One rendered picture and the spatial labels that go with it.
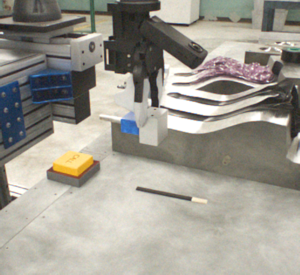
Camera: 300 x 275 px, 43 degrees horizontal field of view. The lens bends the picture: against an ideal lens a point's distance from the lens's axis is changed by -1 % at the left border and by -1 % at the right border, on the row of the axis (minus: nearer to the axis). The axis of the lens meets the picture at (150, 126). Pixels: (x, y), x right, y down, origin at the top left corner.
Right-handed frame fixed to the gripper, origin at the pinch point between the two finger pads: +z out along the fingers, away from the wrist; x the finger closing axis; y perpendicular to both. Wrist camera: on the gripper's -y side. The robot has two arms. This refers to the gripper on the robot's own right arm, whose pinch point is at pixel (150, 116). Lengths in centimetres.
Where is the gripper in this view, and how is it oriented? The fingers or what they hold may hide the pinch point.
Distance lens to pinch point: 70.2
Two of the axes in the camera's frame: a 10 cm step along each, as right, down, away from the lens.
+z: 0.0, 9.1, 4.1
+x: -4.1, 3.7, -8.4
